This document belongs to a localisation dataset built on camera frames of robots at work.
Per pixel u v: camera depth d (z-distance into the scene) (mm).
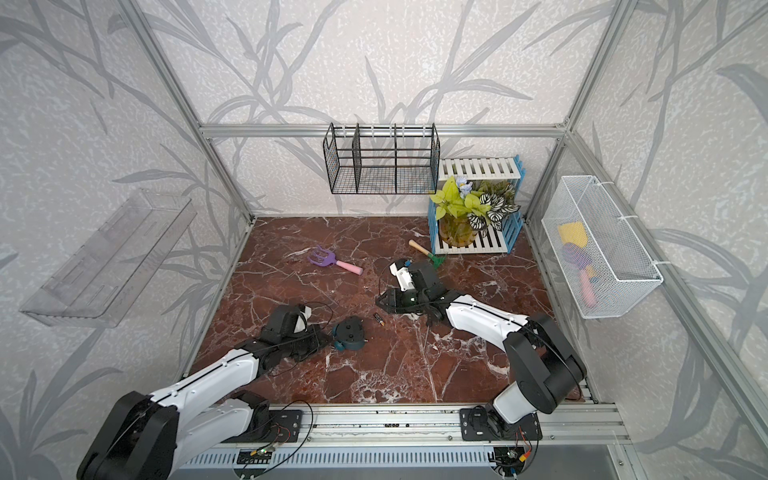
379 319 912
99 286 644
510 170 971
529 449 703
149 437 403
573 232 880
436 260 1083
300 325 738
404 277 790
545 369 434
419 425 752
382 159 1054
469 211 891
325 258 1083
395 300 739
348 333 844
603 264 622
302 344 746
